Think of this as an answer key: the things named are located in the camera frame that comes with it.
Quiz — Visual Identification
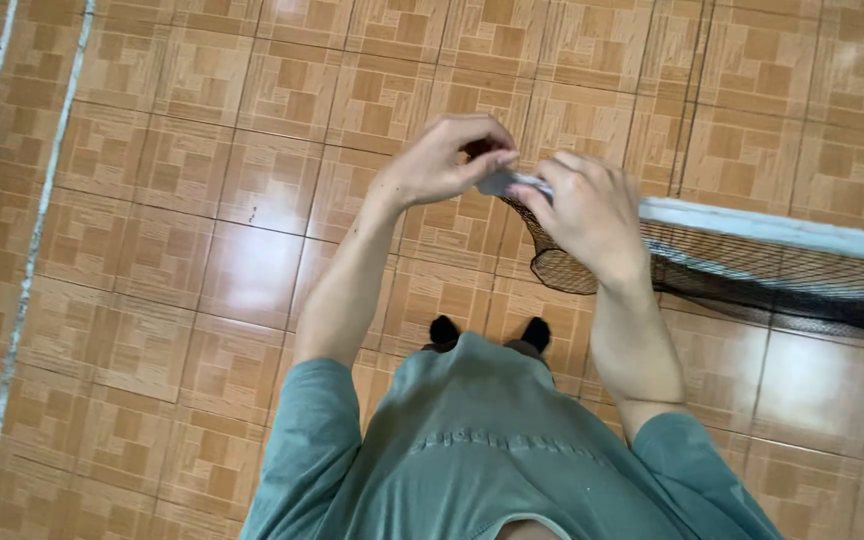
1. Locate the person's black left shoe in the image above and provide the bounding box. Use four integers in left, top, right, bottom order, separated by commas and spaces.
429, 315, 462, 349

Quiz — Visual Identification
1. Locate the black net with white band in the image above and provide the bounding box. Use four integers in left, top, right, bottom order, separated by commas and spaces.
475, 169, 864, 340

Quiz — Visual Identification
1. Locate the person's green shirt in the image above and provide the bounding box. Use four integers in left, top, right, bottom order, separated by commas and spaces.
238, 331, 787, 540

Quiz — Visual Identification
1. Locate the person's right hand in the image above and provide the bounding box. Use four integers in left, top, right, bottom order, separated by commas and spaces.
506, 150, 651, 290

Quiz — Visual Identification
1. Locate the person's left hand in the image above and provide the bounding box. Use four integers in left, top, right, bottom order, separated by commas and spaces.
378, 113, 521, 209

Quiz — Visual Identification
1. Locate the person's black right shoe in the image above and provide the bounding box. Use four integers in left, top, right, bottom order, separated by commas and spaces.
520, 316, 552, 355

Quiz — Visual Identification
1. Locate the person's black shoe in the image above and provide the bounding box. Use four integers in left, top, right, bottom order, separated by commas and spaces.
520, 316, 552, 355
429, 315, 462, 349

